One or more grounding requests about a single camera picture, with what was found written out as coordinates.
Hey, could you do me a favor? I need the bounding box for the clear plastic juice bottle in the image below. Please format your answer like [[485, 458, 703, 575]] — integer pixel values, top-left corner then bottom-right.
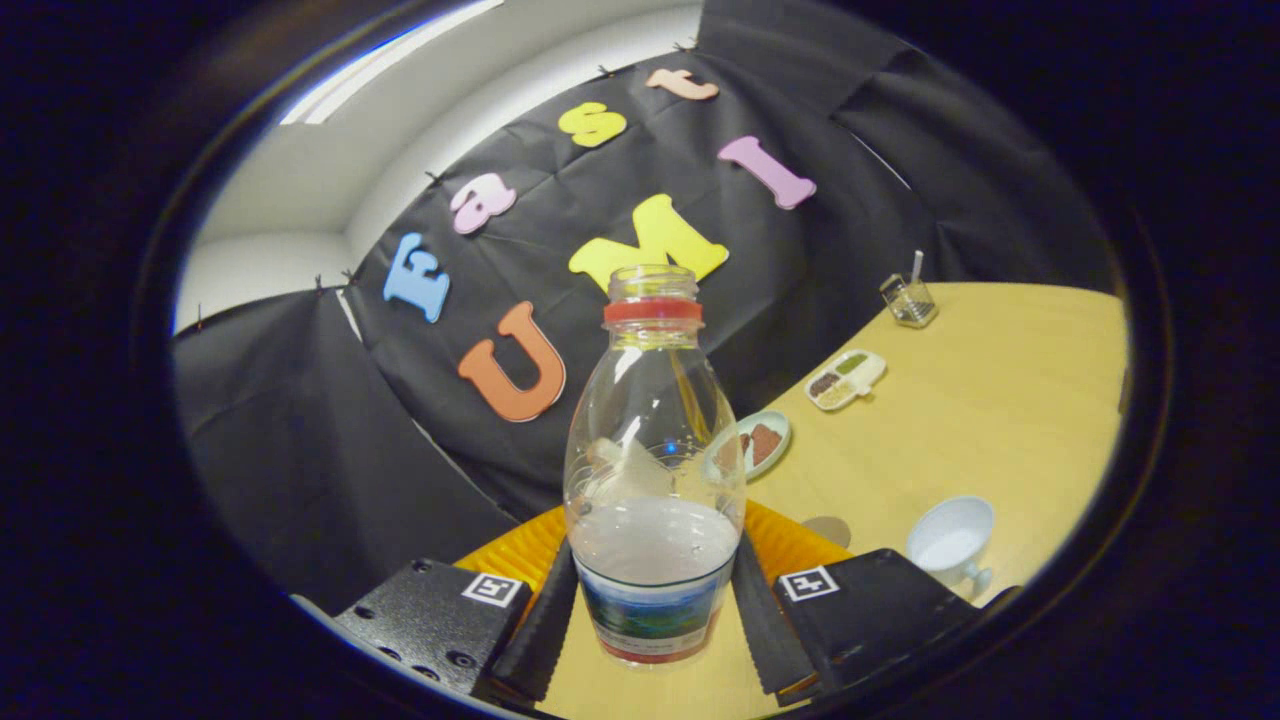
[[563, 264, 748, 666]]

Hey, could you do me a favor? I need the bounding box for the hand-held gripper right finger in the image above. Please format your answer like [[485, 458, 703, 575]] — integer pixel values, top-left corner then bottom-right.
[[730, 500, 1021, 706]]

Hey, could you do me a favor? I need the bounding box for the white cup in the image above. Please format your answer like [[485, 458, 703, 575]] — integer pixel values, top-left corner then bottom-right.
[[906, 495, 997, 601]]

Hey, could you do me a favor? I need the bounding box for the wooden table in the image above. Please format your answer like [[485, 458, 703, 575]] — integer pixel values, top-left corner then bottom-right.
[[455, 282, 1131, 719]]

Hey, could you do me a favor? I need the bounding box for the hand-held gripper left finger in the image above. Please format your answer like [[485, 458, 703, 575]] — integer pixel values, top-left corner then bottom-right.
[[335, 503, 579, 706]]

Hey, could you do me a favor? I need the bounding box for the pale green plate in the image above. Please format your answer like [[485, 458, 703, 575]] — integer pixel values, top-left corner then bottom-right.
[[700, 410, 793, 483]]

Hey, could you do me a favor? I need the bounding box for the white divided snack tray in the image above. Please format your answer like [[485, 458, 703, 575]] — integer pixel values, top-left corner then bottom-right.
[[804, 349, 888, 412]]

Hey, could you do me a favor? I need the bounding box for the long ceiling light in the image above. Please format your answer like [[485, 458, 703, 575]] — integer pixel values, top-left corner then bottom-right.
[[280, 0, 506, 126]]

